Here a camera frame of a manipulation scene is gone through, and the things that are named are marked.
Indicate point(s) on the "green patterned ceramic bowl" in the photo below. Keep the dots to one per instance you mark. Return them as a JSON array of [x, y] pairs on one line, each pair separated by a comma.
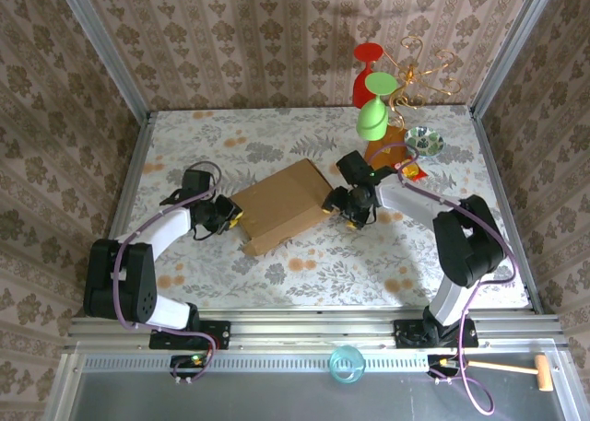
[[424, 141]]

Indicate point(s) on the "grey metal tray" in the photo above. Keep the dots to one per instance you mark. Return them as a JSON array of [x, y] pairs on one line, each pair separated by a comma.
[[276, 398]]

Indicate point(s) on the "green plastic goblet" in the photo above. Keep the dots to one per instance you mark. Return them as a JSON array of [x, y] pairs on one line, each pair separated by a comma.
[[372, 121]]

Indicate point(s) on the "red plastic goblet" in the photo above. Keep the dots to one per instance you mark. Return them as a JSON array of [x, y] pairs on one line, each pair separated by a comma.
[[369, 51]]

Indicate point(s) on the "red and yellow snack packet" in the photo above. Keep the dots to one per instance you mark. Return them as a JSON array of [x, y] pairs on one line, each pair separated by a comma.
[[418, 174]]

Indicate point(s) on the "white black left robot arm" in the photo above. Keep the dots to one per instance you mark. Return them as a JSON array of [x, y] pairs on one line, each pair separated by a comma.
[[168, 227]]

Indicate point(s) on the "brown cardboard box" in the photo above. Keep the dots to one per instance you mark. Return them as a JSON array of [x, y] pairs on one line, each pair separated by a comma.
[[281, 204]]

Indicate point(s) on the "small black electronics board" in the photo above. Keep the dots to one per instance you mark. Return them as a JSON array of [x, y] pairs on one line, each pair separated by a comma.
[[189, 363], [442, 365]]

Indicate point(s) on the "teal glass cup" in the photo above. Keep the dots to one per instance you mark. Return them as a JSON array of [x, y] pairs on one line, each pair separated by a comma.
[[346, 365]]

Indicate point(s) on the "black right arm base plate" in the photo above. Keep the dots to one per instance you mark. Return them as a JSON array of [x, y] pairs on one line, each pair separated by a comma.
[[405, 333]]

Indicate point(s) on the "wooden mallet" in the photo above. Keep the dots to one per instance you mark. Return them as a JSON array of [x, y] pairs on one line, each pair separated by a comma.
[[543, 372]]

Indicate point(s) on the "aluminium frame post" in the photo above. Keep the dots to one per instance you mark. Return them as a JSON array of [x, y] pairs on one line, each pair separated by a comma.
[[517, 38], [99, 38]]

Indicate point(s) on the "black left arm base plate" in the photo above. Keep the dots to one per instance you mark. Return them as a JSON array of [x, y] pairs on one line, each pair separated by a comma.
[[216, 333]]

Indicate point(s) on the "aluminium mounting rail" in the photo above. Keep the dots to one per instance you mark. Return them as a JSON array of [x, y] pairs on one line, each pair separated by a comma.
[[313, 331]]

